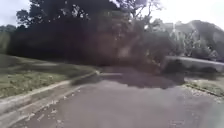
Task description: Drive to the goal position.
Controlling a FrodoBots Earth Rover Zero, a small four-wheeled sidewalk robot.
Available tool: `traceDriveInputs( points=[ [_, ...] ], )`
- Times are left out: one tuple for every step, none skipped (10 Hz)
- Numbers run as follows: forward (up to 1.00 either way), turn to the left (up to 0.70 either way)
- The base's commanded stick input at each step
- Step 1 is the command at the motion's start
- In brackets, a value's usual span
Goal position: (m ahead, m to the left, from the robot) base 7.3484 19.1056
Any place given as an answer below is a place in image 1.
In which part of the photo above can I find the concrete kerb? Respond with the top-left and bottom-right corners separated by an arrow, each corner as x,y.
0,69 -> 101,128

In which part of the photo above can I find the dark green wood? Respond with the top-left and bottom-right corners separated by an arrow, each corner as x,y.
0,0 -> 224,75

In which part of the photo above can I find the grassy slope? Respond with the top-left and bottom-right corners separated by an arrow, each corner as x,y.
0,53 -> 98,100

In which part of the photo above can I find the grey asphalt road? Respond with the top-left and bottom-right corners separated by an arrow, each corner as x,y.
9,66 -> 224,128

